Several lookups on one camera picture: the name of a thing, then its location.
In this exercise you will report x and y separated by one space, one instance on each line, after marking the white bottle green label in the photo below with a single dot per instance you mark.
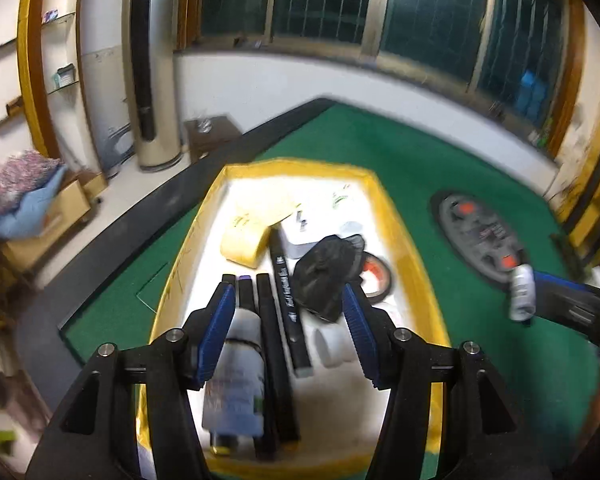
237 385

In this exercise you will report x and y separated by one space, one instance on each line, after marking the thick black marker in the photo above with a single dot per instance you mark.
292 330

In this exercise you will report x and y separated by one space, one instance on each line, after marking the light blue cloth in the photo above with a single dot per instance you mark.
25 215

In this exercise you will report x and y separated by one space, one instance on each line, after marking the light wooden cabinet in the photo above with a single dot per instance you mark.
75 200

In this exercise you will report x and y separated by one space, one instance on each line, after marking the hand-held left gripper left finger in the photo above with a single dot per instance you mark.
215 330

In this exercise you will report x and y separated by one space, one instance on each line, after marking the yellow cardboard box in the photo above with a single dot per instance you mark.
405 270

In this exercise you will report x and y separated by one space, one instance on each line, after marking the black marker purple bands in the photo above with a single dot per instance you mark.
244 292

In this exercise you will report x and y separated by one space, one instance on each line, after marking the medium white plastic bottle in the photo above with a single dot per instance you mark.
522 295

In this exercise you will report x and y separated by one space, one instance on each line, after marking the white cylinder cup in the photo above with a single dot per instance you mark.
332 347

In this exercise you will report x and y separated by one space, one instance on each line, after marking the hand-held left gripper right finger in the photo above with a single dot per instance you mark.
360 335

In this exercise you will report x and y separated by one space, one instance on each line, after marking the standing air conditioner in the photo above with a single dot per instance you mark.
155 110

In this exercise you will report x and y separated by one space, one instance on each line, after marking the yellow framed wall shelves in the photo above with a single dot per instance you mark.
30 60

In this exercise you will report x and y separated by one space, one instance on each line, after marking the small green object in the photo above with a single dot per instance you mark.
545 135

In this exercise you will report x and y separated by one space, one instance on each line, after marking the small wooden side table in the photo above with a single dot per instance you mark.
220 132

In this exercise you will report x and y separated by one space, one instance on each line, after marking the white rounded block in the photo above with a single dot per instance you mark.
300 247

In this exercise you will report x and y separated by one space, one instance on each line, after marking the floral patterned cloth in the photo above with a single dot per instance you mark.
15 180

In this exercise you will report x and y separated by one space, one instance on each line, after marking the small green white box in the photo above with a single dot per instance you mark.
66 75

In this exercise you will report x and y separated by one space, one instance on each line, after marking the black tape roll red core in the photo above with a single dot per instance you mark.
380 280

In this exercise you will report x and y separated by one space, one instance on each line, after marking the round grey table control panel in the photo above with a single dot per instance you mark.
480 235

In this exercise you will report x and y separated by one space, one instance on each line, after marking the wooden framed window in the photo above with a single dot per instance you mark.
430 10

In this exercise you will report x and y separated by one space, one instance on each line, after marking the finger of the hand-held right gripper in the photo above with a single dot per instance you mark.
560 282
575 315

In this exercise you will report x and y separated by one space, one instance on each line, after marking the black pouch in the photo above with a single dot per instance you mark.
325 280

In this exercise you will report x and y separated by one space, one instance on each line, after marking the yellow wooden door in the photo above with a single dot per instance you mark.
595 185

